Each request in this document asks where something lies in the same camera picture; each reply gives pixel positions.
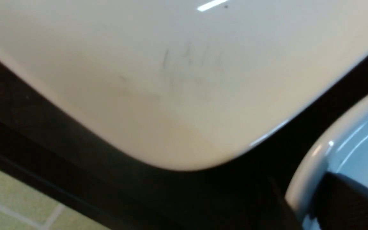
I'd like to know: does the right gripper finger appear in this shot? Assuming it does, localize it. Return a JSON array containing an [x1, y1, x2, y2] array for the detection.
[[310, 172, 368, 230]]

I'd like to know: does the small white bowl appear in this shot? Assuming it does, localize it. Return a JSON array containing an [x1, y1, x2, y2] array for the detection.
[[285, 95, 368, 230]]

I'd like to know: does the large white rice plate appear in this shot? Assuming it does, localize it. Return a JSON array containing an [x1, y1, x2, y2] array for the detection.
[[0, 0, 368, 171]]

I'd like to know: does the black serving tray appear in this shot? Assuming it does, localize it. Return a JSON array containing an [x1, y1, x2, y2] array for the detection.
[[0, 57, 368, 230]]

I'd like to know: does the green checked tablecloth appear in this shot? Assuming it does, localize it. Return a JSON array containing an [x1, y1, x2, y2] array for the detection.
[[0, 171, 107, 230]]

